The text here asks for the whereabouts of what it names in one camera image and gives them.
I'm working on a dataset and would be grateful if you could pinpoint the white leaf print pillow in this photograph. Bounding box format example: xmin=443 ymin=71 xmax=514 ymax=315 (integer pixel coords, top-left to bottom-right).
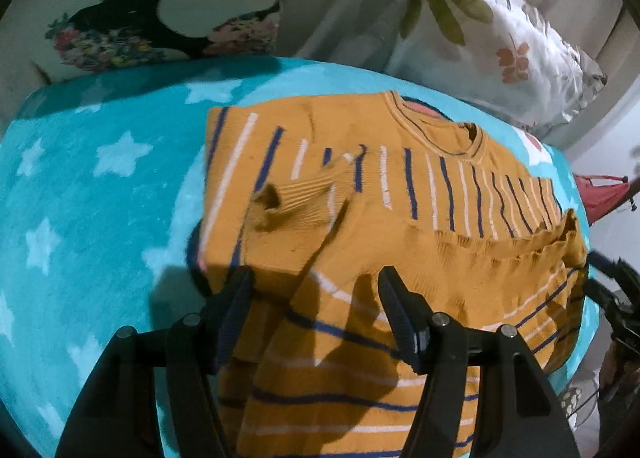
xmin=385 ymin=0 xmax=608 ymax=136

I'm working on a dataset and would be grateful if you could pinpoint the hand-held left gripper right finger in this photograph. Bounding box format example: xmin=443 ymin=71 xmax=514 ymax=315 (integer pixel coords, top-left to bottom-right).
xmin=377 ymin=265 xmax=582 ymax=458

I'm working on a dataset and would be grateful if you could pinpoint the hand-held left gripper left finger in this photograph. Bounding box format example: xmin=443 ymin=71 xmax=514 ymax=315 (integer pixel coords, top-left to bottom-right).
xmin=54 ymin=267 xmax=256 ymax=458

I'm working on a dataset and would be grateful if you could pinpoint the orange striped knit sweater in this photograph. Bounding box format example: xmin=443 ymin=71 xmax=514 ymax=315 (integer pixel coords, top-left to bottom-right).
xmin=199 ymin=90 xmax=588 ymax=457

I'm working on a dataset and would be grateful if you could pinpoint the turquoise star print blanket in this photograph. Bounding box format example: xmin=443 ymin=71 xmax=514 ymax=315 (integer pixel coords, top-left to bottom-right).
xmin=0 ymin=56 xmax=601 ymax=458

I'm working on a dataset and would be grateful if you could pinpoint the red fabric bag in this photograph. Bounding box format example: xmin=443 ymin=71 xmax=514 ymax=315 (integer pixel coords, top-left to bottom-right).
xmin=572 ymin=173 xmax=632 ymax=226

